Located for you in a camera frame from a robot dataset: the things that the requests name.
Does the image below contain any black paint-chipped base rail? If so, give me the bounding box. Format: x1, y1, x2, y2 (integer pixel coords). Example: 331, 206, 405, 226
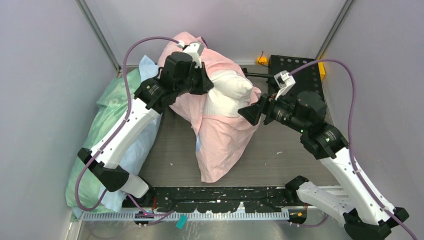
152, 186, 304, 214

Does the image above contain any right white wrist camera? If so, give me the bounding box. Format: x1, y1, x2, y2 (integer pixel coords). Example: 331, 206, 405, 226
273, 70, 296, 100

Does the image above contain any black perforated metal plate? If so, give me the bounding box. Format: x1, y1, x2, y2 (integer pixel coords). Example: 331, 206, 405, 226
268, 55, 325, 101

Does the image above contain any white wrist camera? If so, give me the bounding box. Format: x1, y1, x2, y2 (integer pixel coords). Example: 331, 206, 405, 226
176, 40, 205, 69
273, 70, 296, 100

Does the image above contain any teal tape piece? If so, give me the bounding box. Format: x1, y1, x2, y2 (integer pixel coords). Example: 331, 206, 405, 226
175, 214, 188, 230

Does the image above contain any light blue pillow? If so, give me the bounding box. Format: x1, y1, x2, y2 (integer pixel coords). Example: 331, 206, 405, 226
97, 55, 161, 212

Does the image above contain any yellow small block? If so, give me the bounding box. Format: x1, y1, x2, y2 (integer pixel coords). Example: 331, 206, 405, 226
256, 51, 269, 67

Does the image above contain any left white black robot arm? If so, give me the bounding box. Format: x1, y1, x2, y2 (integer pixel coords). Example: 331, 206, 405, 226
77, 48, 214, 207

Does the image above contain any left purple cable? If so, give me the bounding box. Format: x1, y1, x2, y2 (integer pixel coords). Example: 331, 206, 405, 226
74, 36, 181, 213

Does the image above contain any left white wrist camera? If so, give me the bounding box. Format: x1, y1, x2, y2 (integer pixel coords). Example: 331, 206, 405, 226
176, 40, 205, 69

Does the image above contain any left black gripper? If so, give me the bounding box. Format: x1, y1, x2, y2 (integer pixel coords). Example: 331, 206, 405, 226
174, 60, 213, 97

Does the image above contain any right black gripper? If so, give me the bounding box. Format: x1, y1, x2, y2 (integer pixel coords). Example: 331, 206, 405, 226
237, 86, 306, 132

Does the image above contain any black folding stand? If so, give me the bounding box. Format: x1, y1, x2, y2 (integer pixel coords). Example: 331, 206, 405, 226
241, 67, 274, 79

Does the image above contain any white pillow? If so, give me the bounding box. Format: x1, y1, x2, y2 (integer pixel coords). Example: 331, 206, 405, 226
203, 70, 253, 118

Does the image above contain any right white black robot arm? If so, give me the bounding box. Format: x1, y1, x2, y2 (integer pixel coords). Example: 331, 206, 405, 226
238, 91, 409, 240

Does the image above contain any green patterned pillow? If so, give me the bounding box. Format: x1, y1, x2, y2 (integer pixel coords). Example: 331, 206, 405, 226
65, 77, 158, 218

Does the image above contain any yellow edge block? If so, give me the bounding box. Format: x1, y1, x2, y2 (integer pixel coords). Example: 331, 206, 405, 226
318, 62, 326, 81

